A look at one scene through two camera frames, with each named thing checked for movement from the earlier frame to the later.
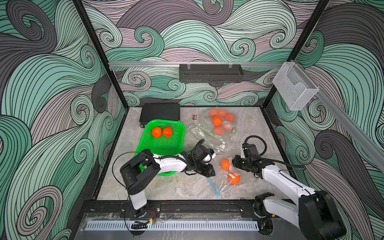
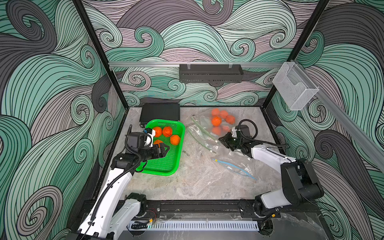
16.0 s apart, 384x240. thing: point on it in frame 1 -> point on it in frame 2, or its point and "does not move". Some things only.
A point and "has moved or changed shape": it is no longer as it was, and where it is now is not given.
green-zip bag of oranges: [215, 127] does not move
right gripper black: [235, 161] -> [225, 140]
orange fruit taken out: [157, 132] does not move
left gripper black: [210, 169] -> [160, 153]
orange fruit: [167, 132] does not move
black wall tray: [210, 73] does not move
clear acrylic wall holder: [295, 87] does not move
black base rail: [154, 209] does not move
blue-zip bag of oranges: [228, 178] has moved or changed shape
